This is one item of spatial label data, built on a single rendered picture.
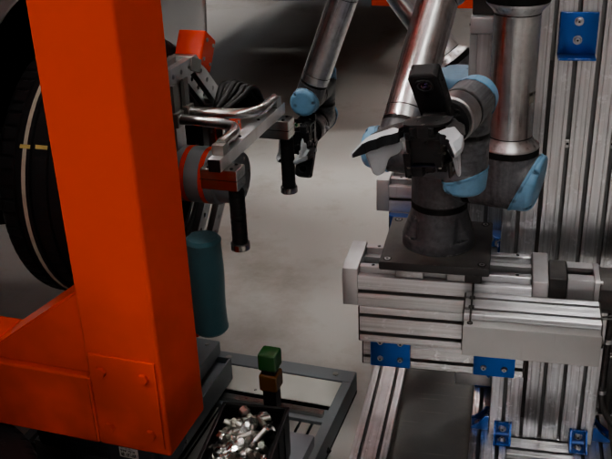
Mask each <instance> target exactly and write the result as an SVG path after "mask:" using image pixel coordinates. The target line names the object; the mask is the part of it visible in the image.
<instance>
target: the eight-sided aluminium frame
mask: <svg viewBox="0 0 612 459"><path fill-rule="evenodd" d="M167 62H168V79H169V87H170V86H172V85H173V84H177V83H178V82H179V81H181V79H182V78H183V77H188V83H189V93H190V94H191V95H192V96H193V97H194V98H195V100H196V101H197V102H198V104H199V106H200V107H213V105H214V100H215V96H216V93H217V89H218V85H217V84H216V83H215V81H214V80H213V78H212V77H211V75H210V74H209V72H208V71H207V69H206V68H205V67H204V66H203V65H202V64H201V59H199V58H198V57H197V55H190V54H173V55H171V56H168V57H167ZM216 129H217V139H219V138H220V137H221V136H222V135H223V134H225V133H226V132H227V130H223V129H218V128H216ZM202 132H203V142H204V146H207V147H211V145H212V144H213V143H215V142H216V139H215V128H212V127H202ZM224 206H225V202H224V203H223V204H220V205H219V204H212V208H211V212H210V215H209V208H210V204H209V203H201V202H199V205H198V209H197V213H196V217H195V220H194V224H193V228H192V231H191V233H192V232H195V231H199V230H204V229H205V226H206V222H207V218H208V215H209V223H208V226H207V230H211V231H214V232H216V233H218V232H219V225H220V221H221V217H222V213H223V210H224Z"/></svg>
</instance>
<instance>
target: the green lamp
mask: <svg viewBox="0 0 612 459"><path fill-rule="evenodd" d="M280 366H281V348H278V347H272V346H266V345H264V346H263V347H262V348H261V350H260V352H259V354H258V367H259V370H260V371H264V372H276V371H277V370H278V369H279V367H280Z"/></svg>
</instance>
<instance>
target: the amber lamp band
mask: <svg viewBox="0 0 612 459"><path fill-rule="evenodd" d="M259 380H260V389H261V390H262V391H265V392H271V393H276V392H277V391H278V390H279V389H280V387H281V385H282V383H283V380H282V368H279V370H278V372H277V373H276V375H275V376H270V375H265V374H261V373H260V375H259Z"/></svg>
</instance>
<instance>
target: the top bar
mask: <svg viewBox="0 0 612 459"><path fill-rule="evenodd" d="M284 114H285V102H281V106H279V107H278V108H271V109H270V110H269V111H267V112H266V113H264V114H262V115H259V116H257V117H255V118H254V119H253V120H252V121H251V122H250V123H249V124H248V125H247V126H246V127H245V128H243V129H242V130H241V131H240V134H239V136H238V137H237V138H236V139H235V140H234V141H233V142H232V143H231V144H230V145H229V153H227V154H226V155H225V156H224V157H222V156H213V155H212V156H211V157H210V158H208V166H209V172H218V173H220V172H222V171H223V170H224V169H225V168H226V167H227V166H228V165H229V164H230V163H232V162H233V161H234V160H235V159H236V158H237V157H238V156H239V155H240V154H241V153H242V152H243V151H245V150H246V149H247V148H248V147H249V146H250V145H251V144H252V143H253V142H254V141H255V140H256V139H258V138H259V137H260V136H261V135H262V134H263V133H264V132H265V131H266V130H267V129H268V128H270V127H271V126H272V125H273V124H274V123H275V122H276V121H277V120H278V119H279V118H280V117H281V116H283V115H284Z"/></svg>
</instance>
